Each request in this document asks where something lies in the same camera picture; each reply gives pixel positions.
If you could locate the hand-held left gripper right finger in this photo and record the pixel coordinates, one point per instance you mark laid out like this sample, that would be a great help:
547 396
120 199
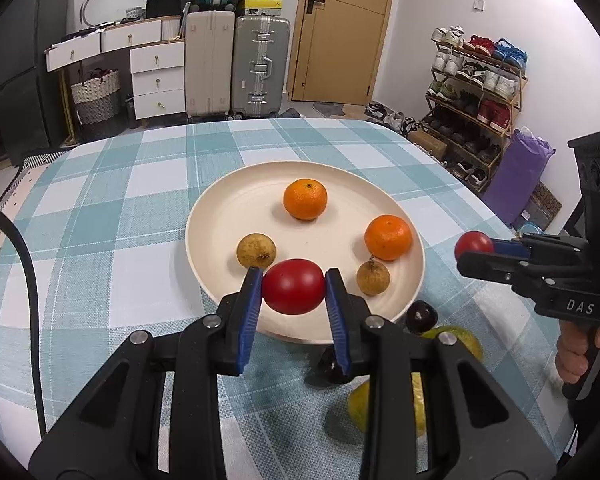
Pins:
337 320

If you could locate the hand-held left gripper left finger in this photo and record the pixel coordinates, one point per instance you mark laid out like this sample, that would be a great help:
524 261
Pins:
247 320

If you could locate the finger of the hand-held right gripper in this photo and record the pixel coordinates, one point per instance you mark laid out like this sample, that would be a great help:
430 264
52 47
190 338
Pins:
505 247
485 264

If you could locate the small red tomato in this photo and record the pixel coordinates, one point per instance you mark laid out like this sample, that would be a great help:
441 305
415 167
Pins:
472 244

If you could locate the large red tomato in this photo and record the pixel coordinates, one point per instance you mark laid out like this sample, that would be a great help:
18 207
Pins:
294 287

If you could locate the brown longan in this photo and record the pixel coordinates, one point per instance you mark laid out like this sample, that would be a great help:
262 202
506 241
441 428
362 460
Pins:
373 277
256 251

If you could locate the orange mandarin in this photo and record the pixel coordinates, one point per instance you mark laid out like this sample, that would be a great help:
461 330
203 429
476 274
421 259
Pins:
305 199
387 237

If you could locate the cream round plate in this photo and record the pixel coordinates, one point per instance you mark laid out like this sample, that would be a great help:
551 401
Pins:
250 200

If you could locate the person's right hand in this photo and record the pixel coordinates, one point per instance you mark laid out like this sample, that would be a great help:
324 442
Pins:
570 360

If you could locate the dark purple plum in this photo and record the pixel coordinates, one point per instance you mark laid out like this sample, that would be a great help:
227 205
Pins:
421 317
328 367

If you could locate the brown patterned mat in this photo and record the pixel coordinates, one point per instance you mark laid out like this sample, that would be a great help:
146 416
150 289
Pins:
542 205

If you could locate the purple bag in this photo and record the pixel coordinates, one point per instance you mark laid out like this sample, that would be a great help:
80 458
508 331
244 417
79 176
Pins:
522 175

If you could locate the yellow green guava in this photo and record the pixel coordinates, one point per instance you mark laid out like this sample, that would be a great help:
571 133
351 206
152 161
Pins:
360 405
457 340

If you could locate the brown cardboard box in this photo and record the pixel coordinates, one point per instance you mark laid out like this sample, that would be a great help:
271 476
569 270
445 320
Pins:
427 144

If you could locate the wooden shoe rack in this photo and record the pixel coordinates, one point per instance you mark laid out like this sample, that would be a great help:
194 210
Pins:
516 110

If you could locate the row of shoes on rack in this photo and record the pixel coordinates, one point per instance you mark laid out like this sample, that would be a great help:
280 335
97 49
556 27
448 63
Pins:
480 80

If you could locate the pile of shoes on floor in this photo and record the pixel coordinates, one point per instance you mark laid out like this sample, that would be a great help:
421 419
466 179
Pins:
390 117

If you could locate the grey door mat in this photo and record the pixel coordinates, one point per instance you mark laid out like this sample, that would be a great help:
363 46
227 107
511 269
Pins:
330 110

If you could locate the wooden door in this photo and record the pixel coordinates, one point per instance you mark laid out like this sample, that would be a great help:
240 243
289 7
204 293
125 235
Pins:
350 50

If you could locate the silver suitcase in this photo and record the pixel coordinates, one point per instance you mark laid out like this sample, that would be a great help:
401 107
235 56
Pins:
260 65

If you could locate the beige suitcase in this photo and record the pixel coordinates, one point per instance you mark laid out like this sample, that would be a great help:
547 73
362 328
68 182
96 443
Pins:
209 65

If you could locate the white drawer desk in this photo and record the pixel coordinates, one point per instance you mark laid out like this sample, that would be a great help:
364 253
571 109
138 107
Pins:
157 75

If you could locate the patterned floor rug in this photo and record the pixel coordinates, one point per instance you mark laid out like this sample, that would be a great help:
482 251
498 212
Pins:
27 175

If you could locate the grey wicker basket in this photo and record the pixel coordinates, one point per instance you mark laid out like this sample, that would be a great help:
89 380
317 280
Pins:
96 100

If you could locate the yellow black shoe box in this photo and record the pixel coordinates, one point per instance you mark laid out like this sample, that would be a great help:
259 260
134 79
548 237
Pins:
257 7

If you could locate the black storage box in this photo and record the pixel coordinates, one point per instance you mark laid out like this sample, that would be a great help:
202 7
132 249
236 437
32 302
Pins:
163 6

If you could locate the small white basket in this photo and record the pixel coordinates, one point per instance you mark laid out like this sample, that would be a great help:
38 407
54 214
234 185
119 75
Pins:
134 13

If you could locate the dark grey fridge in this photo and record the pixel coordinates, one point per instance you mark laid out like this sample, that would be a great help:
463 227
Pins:
20 70

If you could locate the white wall switch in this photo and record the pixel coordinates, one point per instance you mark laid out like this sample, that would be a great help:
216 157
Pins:
478 4

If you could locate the curved chrome tube frame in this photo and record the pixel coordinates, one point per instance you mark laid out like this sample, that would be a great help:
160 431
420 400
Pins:
87 0

